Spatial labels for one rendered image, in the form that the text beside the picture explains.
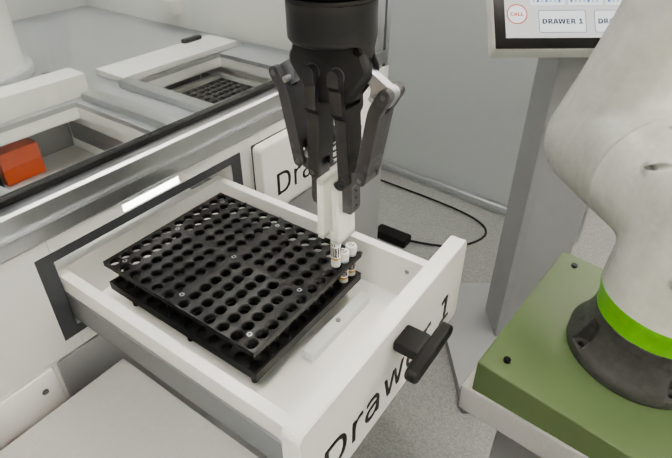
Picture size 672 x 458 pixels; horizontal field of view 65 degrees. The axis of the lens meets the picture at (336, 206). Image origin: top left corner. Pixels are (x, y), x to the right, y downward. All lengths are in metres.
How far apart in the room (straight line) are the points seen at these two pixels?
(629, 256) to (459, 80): 1.72
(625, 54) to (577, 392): 0.35
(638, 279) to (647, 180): 0.10
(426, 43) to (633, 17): 1.69
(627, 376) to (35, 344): 0.62
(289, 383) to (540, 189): 1.01
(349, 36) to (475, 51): 1.78
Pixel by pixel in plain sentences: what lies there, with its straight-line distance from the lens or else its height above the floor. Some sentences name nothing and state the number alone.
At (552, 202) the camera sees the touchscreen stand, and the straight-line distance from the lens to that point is 1.46.
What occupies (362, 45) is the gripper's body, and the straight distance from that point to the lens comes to 0.43.
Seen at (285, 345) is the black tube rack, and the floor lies 0.87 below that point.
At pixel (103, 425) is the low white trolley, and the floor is 0.76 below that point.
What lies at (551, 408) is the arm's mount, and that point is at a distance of 0.62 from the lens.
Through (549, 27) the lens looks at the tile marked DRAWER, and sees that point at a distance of 1.17.
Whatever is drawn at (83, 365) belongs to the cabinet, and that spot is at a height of 0.77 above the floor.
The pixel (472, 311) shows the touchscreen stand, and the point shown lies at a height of 0.04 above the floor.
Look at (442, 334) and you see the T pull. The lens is 0.49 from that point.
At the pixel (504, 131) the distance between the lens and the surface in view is 2.22.
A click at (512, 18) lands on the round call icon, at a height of 1.01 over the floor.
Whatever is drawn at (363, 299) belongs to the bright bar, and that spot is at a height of 0.85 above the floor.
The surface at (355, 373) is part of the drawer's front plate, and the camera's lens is 0.44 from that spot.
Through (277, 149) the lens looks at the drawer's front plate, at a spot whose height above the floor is 0.91.
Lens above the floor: 1.26
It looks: 33 degrees down
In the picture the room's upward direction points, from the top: straight up
